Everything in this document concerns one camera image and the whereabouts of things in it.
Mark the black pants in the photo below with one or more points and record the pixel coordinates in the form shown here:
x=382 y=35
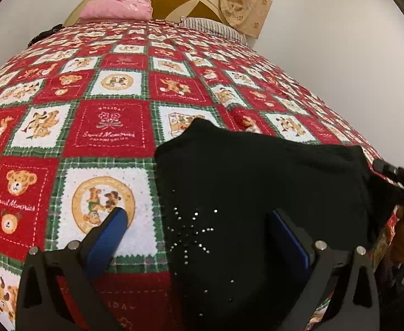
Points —
x=240 y=179

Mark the person's dark clothing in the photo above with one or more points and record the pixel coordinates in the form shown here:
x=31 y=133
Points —
x=398 y=296

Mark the pink pillow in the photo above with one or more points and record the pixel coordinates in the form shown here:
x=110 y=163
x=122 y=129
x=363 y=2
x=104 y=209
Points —
x=119 y=8

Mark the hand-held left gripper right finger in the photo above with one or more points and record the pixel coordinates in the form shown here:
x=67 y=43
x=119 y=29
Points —
x=288 y=244

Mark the beige patterned curtain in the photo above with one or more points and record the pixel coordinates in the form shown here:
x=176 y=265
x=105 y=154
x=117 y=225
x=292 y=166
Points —
x=247 y=3

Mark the black object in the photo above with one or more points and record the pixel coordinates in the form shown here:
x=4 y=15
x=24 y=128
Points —
x=43 y=35

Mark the red checked printed blanket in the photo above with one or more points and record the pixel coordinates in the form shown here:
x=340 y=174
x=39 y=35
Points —
x=67 y=110

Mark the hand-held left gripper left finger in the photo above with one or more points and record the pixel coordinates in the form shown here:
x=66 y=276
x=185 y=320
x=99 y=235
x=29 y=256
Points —
x=109 y=238

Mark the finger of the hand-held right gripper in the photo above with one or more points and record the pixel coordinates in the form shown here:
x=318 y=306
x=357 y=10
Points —
x=390 y=172

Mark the striped pillow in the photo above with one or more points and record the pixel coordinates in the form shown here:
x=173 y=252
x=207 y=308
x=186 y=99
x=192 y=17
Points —
x=212 y=27

